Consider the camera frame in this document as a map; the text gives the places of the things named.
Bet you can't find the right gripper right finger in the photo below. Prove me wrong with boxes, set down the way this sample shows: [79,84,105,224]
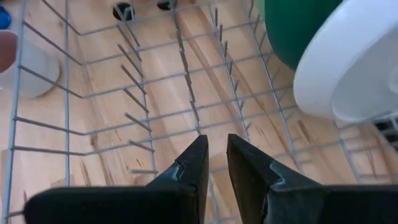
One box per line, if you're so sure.
[226,133,324,224]

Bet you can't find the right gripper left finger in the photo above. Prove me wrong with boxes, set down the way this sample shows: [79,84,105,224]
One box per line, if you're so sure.
[146,134,210,224]

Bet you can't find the white plate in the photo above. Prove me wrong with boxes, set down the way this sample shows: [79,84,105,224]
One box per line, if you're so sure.
[293,0,398,124]

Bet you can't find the dark green plate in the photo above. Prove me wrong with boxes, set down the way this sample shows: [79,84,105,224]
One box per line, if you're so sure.
[264,0,343,71]

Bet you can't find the white mug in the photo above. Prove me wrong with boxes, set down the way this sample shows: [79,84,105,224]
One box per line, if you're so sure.
[0,30,60,100]

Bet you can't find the blue water bottle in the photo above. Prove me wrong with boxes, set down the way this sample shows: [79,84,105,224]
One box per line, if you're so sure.
[0,6,12,30]

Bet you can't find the grey wire dish rack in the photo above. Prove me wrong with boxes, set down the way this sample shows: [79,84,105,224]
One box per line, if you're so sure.
[0,0,398,224]

